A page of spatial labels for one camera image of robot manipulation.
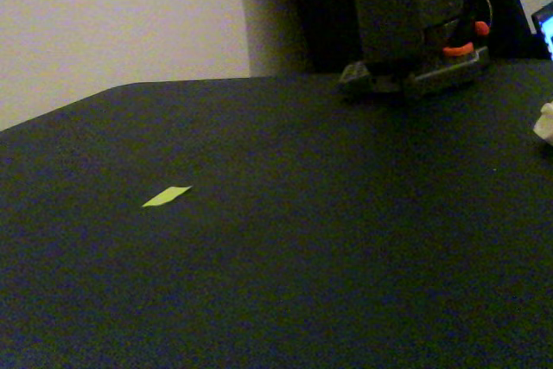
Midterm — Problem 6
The black table clamp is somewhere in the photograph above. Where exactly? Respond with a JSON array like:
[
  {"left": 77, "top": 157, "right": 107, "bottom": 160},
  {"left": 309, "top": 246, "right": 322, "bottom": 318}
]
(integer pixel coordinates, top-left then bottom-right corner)
[{"left": 442, "top": 0, "right": 492, "bottom": 58}]

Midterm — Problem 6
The green tape marker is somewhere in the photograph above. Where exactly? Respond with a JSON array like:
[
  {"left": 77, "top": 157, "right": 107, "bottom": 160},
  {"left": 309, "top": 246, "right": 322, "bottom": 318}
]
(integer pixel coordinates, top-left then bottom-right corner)
[{"left": 141, "top": 186, "right": 193, "bottom": 208}]

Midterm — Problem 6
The dark blue desk mat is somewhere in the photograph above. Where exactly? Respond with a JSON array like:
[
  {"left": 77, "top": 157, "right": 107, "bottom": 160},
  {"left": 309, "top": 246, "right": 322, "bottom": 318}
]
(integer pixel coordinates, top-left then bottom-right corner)
[{"left": 0, "top": 57, "right": 553, "bottom": 369}]

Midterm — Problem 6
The white plastic printed part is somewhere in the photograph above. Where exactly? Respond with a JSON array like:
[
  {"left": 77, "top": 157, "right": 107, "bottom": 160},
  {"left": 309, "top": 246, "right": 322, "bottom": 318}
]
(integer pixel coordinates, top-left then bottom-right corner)
[{"left": 532, "top": 101, "right": 553, "bottom": 145}]

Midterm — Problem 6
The laptop with lit screen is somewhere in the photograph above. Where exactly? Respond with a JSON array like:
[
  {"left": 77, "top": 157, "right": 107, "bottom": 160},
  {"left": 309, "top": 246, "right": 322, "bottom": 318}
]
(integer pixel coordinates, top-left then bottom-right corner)
[{"left": 531, "top": 1, "right": 553, "bottom": 61}]

